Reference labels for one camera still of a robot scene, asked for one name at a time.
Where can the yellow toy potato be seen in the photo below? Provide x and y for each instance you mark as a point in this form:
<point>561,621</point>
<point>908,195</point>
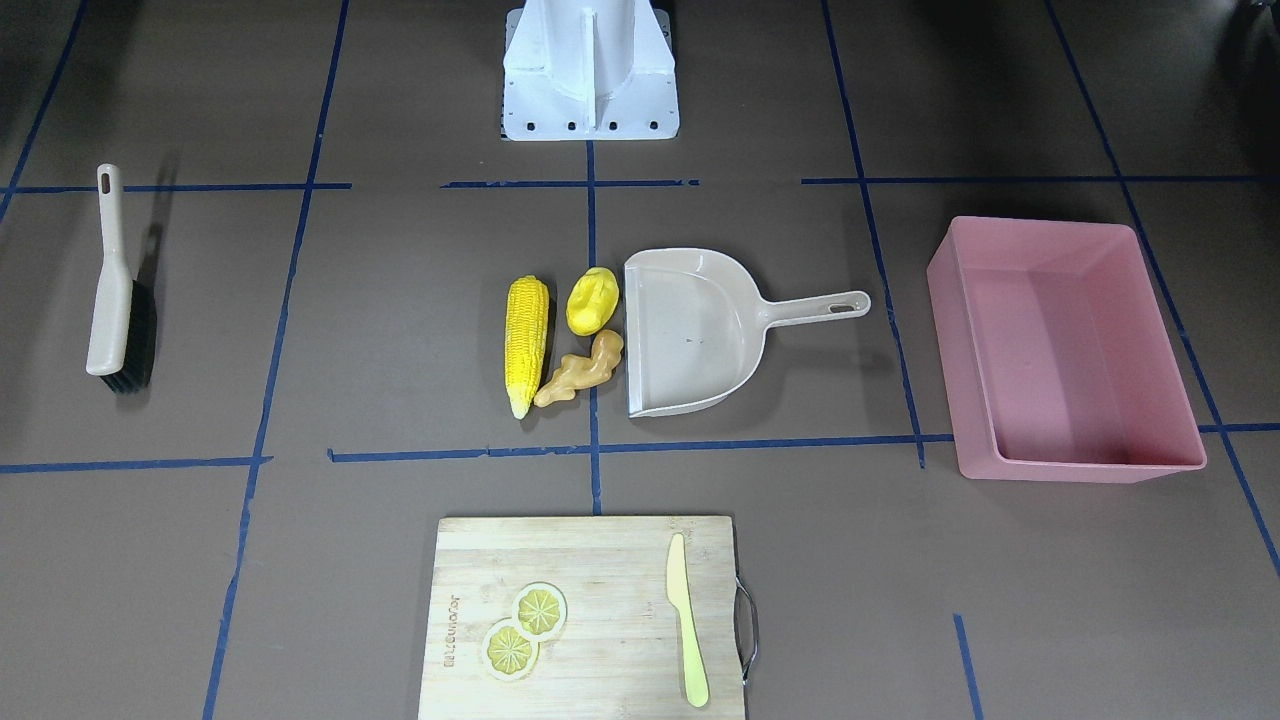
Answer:
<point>592,301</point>

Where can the wooden cutting board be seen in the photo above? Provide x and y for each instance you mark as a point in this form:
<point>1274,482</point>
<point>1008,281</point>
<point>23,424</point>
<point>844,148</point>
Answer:
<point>618,655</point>

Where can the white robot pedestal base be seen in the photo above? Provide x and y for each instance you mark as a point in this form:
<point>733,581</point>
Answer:
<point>589,71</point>

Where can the pink plastic bin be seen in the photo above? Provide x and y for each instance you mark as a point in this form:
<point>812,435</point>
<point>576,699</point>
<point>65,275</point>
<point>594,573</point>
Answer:
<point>1055,356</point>

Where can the yellow plastic toy knife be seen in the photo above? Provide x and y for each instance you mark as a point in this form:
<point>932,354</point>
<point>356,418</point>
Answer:
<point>693,673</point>

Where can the toy lemon slice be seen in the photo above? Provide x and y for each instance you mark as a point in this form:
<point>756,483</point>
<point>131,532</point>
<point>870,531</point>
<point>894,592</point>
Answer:
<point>506,653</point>
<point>540,611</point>

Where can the tan toy ginger root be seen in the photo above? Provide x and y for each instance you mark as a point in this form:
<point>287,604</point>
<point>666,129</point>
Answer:
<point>583,372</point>

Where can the yellow toy corn cob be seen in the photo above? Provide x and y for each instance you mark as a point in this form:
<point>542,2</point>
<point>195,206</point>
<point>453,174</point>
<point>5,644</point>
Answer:
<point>527,315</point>

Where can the beige hand brush black bristles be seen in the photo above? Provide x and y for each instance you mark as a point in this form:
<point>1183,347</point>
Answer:
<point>122,333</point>

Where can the toy lemon slice upper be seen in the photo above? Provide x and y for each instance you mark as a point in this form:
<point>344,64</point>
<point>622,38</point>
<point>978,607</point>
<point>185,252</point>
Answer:
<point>540,611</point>

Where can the toy lemon slice lower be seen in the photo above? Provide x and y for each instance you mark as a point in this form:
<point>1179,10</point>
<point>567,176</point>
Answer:
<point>506,653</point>

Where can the beige plastic dustpan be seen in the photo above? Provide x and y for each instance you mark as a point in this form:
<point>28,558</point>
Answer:
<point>696,325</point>

